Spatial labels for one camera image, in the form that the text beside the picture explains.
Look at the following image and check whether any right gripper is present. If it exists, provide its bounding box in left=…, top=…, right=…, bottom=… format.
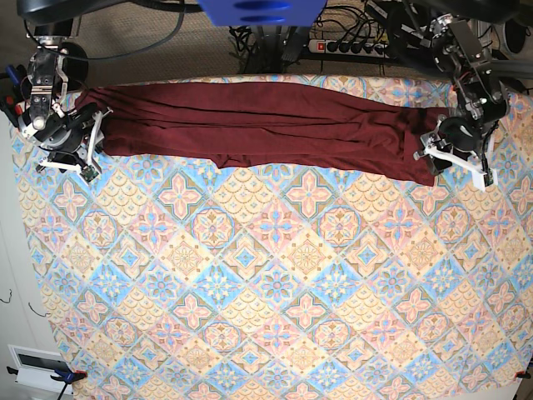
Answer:
left=36, top=103, right=113, bottom=179

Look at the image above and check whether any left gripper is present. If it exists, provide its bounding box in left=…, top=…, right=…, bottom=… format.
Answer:
left=413, top=116, right=498, bottom=180

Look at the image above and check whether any maroon t-shirt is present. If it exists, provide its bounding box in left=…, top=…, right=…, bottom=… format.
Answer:
left=75, top=82, right=445, bottom=186

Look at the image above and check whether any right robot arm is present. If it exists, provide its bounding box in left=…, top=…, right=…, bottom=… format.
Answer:
left=17, top=1, right=112, bottom=183

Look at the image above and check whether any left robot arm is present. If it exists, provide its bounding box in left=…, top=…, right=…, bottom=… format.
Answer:
left=404, top=1, right=519, bottom=191

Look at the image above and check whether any black round stool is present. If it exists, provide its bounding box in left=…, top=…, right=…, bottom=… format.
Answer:
left=62, top=42, right=89, bottom=92

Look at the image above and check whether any white power strip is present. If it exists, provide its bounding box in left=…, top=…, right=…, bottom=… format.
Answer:
left=307, top=39, right=389, bottom=58

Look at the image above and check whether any patterned tile tablecloth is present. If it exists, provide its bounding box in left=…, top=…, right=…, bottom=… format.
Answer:
left=9, top=94, right=532, bottom=399

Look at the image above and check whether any orange clamp lower right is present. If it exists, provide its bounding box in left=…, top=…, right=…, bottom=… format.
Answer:
left=515, top=371, right=531, bottom=379

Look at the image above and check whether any white floor outlet box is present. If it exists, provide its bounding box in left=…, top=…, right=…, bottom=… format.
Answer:
left=7, top=344, right=68, bottom=394

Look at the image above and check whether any blue orange clamp lower left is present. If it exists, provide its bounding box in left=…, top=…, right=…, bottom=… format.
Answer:
left=7, top=367, right=87, bottom=399

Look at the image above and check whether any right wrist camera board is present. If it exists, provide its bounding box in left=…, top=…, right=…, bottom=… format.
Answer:
left=80, top=164, right=100, bottom=183

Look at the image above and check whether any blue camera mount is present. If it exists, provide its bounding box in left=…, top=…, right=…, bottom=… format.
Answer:
left=198, top=0, right=326, bottom=27

